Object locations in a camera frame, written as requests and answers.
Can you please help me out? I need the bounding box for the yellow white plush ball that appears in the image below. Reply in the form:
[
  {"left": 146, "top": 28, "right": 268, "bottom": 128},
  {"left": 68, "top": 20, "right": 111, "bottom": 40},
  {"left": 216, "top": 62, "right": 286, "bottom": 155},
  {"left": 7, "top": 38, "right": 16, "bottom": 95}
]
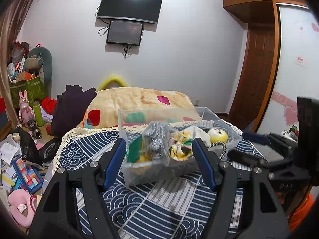
[{"left": 208, "top": 127, "right": 228, "bottom": 144}]

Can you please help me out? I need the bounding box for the navy patterned table cloth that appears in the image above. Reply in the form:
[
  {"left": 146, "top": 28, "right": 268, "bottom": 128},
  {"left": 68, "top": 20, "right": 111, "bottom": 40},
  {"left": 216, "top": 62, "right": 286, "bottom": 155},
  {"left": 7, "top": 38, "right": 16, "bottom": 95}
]
[{"left": 52, "top": 119, "right": 270, "bottom": 239}]

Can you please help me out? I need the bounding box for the white drawstring bag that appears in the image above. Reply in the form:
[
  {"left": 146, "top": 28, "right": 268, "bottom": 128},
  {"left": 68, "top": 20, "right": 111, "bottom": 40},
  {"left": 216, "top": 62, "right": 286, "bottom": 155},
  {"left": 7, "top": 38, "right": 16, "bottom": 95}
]
[{"left": 183, "top": 126, "right": 211, "bottom": 147}]

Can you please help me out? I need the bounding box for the wooden wardrobe with door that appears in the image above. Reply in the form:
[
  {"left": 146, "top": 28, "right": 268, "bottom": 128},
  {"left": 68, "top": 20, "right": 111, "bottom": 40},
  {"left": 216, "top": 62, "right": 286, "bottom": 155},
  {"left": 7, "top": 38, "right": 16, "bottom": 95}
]
[{"left": 223, "top": 0, "right": 305, "bottom": 132}]

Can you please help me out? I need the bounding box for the green cardboard box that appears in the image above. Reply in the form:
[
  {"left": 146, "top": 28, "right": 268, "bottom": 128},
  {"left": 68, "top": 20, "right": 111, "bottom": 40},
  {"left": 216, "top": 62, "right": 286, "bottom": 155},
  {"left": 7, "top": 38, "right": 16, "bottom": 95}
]
[{"left": 10, "top": 77, "right": 48, "bottom": 109}]

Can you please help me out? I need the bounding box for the black strap pouch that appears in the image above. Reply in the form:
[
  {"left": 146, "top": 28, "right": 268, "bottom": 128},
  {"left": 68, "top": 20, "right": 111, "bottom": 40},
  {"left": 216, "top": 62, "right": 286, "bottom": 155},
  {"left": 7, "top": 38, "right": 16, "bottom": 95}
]
[{"left": 208, "top": 141, "right": 227, "bottom": 160}]

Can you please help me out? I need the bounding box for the green knitted cloth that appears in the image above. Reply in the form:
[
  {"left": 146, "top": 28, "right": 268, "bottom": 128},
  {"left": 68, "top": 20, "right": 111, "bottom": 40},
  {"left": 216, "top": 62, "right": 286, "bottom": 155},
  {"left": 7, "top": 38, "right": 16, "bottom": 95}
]
[{"left": 127, "top": 136, "right": 143, "bottom": 163}]

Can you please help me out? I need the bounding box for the beige patchwork blanket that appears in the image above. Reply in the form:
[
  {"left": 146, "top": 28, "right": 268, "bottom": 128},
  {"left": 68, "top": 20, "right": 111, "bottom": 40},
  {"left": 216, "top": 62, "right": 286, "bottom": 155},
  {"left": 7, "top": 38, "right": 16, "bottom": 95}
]
[{"left": 78, "top": 87, "right": 201, "bottom": 129}]

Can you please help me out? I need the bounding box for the large black wall tv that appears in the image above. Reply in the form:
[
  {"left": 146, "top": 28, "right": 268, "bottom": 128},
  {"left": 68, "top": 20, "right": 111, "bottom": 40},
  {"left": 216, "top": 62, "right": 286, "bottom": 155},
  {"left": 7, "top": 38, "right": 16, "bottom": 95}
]
[{"left": 97, "top": 0, "right": 163, "bottom": 24}]

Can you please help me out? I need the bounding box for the yellow plush ring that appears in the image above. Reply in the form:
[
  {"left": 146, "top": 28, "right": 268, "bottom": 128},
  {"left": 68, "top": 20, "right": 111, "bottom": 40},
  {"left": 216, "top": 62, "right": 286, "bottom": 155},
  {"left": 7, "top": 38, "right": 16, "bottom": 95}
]
[{"left": 97, "top": 75, "right": 129, "bottom": 92}]

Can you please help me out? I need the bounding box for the floral yellow white cloth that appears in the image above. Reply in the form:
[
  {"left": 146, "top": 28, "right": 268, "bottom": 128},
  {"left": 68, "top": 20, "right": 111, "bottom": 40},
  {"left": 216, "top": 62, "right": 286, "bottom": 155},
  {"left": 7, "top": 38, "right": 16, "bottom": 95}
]
[{"left": 170, "top": 131, "right": 193, "bottom": 161}]

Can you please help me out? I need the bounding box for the clear plastic storage box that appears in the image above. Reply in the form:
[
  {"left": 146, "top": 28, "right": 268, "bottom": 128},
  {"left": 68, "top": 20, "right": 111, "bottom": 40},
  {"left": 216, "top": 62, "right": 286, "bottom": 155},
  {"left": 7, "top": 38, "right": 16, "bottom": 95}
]
[{"left": 118, "top": 107, "right": 241, "bottom": 187}]

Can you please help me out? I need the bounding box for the black flashlight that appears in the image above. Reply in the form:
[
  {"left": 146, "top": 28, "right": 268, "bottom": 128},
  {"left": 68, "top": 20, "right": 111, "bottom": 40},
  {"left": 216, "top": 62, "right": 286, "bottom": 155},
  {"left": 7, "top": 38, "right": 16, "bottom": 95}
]
[{"left": 27, "top": 120, "right": 42, "bottom": 139}]

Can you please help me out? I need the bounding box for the silver mesh scrubber bag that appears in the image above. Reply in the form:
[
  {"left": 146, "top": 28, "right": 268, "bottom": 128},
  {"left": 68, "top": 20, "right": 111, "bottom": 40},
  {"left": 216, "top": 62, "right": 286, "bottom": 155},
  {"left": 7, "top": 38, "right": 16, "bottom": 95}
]
[{"left": 142, "top": 121, "right": 171, "bottom": 166}]

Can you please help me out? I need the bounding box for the green bottle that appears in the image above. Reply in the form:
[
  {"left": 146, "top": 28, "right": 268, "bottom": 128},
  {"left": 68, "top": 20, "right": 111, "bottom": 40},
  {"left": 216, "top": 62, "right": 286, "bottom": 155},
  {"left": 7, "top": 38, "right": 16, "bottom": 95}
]
[{"left": 33, "top": 101, "right": 44, "bottom": 127}]

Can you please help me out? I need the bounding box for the grey green neck pillow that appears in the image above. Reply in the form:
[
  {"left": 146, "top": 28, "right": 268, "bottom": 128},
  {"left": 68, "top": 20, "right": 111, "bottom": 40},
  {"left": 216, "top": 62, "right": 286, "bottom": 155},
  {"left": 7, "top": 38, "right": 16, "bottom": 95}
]
[{"left": 23, "top": 47, "right": 52, "bottom": 86}]

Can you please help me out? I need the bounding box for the black plastic bag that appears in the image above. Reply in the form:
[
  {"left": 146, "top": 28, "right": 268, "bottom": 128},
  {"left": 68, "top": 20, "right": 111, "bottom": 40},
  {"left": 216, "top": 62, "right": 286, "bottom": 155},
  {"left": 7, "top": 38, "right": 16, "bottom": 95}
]
[{"left": 15, "top": 127, "right": 62, "bottom": 169}]

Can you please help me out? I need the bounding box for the small black wall monitor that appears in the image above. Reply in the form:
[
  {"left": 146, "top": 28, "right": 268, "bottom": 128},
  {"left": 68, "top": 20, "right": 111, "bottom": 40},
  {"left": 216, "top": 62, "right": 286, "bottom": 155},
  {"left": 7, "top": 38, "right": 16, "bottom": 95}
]
[{"left": 106, "top": 20, "right": 144, "bottom": 46}]

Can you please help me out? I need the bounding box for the brown striped curtain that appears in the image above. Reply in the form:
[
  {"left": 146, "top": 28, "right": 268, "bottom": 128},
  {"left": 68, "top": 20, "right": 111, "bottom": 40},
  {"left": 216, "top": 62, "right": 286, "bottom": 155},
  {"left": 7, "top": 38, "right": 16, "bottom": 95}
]
[{"left": 0, "top": 0, "right": 33, "bottom": 126}]

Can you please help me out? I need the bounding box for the red plush item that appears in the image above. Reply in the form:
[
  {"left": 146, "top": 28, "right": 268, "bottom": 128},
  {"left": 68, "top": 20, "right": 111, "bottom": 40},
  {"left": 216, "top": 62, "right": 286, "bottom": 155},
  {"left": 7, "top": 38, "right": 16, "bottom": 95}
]
[{"left": 41, "top": 97, "right": 57, "bottom": 115}]

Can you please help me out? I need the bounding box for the pink rabbit figurine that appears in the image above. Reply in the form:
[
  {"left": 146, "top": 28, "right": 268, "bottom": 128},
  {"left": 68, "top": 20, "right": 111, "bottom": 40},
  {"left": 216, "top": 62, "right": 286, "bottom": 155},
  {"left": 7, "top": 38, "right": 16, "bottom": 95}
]
[{"left": 18, "top": 90, "right": 35, "bottom": 127}]

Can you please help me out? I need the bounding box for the dark purple garment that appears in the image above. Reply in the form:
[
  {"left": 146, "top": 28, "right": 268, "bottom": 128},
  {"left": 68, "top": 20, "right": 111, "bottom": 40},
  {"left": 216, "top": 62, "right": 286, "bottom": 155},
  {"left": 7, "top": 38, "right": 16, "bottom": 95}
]
[{"left": 51, "top": 85, "right": 97, "bottom": 138}]

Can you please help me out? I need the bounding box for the yellow green sponge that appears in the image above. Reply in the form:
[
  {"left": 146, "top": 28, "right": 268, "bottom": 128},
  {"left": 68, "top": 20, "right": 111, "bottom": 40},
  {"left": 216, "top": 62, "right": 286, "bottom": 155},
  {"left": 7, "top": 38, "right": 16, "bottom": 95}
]
[{"left": 133, "top": 153, "right": 152, "bottom": 175}]

